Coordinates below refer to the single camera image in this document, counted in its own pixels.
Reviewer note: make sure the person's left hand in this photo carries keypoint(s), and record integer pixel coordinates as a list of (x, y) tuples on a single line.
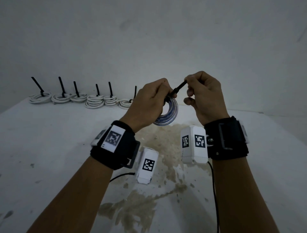
[(144, 105)]

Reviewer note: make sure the person's right hand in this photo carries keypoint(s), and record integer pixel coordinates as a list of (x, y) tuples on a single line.
[(208, 100)]

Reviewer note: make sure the person's left forearm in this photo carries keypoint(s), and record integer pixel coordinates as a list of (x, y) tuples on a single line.
[(69, 199)]

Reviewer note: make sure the person's right forearm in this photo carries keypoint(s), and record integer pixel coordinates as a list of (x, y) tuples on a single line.
[(244, 199)]

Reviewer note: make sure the white checkered marker tag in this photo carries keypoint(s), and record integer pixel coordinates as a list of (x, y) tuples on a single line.
[(245, 133), (112, 138)]

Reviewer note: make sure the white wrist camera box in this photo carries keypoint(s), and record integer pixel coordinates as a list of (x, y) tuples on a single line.
[(194, 156), (147, 175)]

